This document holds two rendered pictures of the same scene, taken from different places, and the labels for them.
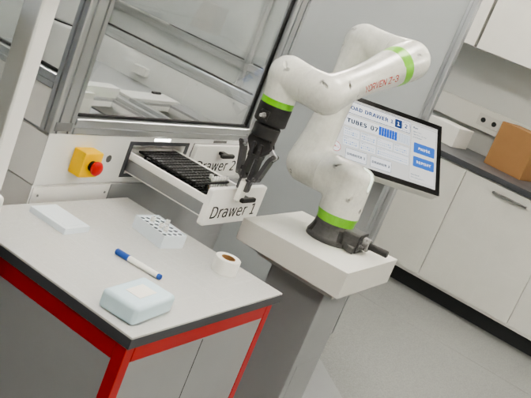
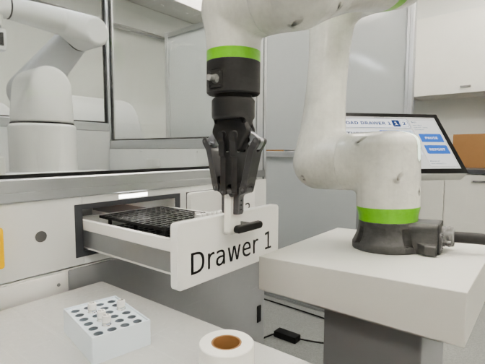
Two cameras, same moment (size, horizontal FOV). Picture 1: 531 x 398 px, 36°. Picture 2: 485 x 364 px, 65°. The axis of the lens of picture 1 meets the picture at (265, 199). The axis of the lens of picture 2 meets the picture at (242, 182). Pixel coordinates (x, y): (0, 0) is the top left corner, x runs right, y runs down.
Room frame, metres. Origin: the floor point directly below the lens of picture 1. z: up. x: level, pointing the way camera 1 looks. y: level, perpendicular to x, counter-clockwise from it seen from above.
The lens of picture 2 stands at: (1.56, -0.08, 1.04)
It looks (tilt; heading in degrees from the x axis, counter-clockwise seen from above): 5 degrees down; 12
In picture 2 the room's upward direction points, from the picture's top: straight up
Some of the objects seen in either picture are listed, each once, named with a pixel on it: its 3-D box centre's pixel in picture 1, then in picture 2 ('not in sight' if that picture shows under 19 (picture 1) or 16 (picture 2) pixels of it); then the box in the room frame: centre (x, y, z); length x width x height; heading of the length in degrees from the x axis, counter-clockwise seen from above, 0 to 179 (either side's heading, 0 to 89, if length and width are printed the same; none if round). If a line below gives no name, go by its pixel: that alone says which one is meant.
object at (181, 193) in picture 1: (178, 175); (160, 230); (2.34, 0.27, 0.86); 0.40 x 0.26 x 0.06; 63
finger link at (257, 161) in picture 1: (257, 163); (238, 163); (2.20, 0.06, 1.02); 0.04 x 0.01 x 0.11; 153
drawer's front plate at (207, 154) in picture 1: (215, 160); (224, 206); (2.66, 0.20, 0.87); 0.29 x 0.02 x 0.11; 153
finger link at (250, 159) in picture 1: (250, 159); (227, 163); (2.21, 0.08, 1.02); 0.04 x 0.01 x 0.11; 153
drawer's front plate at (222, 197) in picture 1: (233, 204); (232, 240); (2.24, 0.08, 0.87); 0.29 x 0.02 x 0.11; 153
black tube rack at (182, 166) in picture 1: (181, 175); (163, 229); (2.33, 0.26, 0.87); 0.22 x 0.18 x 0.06; 63
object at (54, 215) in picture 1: (59, 219); not in sight; (1.90, 0.46, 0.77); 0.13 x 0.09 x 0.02; 64
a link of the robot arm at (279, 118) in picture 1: (272, 114); (232, 80); (2.20, 0.07, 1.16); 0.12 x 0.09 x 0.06; 153
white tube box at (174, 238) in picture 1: (159, 231); (105, 326); (2.05, 0.23, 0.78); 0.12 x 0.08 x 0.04; 53
